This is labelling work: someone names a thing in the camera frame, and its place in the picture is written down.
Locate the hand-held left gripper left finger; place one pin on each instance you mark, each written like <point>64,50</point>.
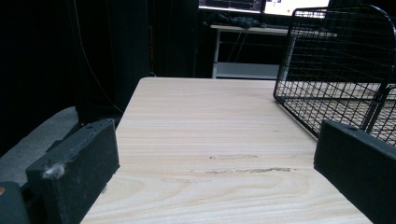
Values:
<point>74,168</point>

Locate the dark cloth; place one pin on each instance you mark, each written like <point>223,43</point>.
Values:
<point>233,19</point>

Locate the computer monitor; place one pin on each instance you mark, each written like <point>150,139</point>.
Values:
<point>295,6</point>
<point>230,4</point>

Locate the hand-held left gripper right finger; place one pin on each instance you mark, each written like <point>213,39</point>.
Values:
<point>358,161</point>

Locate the black curtain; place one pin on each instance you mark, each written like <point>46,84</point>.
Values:
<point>102,49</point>

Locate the white desk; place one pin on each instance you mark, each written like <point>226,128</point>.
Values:
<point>246,49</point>

